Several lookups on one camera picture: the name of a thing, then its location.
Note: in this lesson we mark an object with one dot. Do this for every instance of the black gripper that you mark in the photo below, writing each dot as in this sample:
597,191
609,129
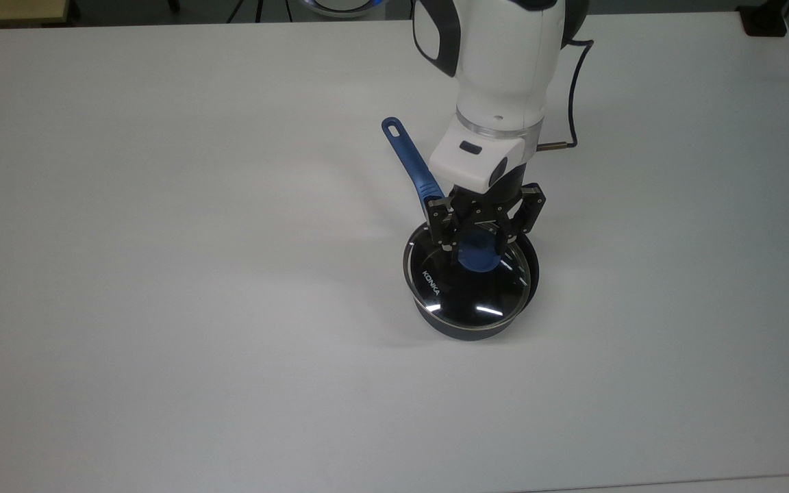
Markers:
485,207

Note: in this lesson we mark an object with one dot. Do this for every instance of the glass lid with blue knob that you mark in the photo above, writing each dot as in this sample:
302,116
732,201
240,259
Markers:
449,296

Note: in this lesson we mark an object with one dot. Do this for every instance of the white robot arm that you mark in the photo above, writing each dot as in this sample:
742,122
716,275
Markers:
497,61

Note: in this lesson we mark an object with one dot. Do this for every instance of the round white blue-lit device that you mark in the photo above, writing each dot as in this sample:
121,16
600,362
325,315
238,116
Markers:
340,7

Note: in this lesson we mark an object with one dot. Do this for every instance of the black tripod legs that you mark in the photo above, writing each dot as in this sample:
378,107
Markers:
257,8

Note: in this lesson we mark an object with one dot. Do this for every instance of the light wooden desk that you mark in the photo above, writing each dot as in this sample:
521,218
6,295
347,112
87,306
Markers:
4,10

